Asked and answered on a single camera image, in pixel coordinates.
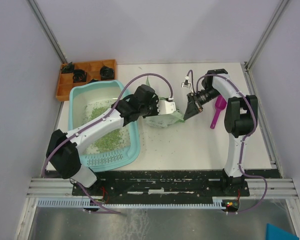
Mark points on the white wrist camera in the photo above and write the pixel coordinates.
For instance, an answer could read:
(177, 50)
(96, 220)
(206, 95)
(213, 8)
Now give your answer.
(186, 84)
(166, 106)

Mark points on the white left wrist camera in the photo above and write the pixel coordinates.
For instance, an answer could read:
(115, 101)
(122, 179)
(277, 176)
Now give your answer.
(166, 106)

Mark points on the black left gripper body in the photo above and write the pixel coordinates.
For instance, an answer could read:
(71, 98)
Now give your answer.
(153, 108)

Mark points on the green litter pellets pile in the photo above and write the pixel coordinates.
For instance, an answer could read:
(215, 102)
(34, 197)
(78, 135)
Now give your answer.
(114, 140)

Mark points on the magenta plastic litter scoop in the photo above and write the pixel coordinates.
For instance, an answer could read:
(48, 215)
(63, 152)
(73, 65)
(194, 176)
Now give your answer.
(219, 106)

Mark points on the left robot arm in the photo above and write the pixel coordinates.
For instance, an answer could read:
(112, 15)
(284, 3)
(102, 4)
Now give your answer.
(64, 148)

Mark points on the small circuit board with LEDs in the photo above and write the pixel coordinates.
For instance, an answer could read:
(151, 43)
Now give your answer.
(232, 205)

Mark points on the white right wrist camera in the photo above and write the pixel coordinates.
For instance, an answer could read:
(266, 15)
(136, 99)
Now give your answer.
(186, 84)

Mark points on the black round part in tray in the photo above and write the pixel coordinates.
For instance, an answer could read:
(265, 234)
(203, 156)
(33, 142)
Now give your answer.
(107, 73)

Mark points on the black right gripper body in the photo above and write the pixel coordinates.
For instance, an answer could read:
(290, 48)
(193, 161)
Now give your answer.
(196, 99)

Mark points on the black mounting base plate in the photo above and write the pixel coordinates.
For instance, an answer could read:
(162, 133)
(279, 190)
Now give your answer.
(164, 186)

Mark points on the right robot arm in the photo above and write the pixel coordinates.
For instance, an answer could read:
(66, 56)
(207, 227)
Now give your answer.
(240, 120)

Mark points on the blue foam pad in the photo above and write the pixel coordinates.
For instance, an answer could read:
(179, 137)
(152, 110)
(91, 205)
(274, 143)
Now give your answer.
(275, 233)

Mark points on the teal plastic litter box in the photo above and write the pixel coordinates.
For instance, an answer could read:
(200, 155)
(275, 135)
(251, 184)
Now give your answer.
(79, 97)

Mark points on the green cat litter bag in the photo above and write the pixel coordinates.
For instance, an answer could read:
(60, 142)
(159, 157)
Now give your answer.
(166, 120)

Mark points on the orange wooden compartment tray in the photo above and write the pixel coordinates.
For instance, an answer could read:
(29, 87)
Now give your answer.
(65, 83)

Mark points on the black ring part in tray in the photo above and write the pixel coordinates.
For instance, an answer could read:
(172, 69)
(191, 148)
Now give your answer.
(79, 76)

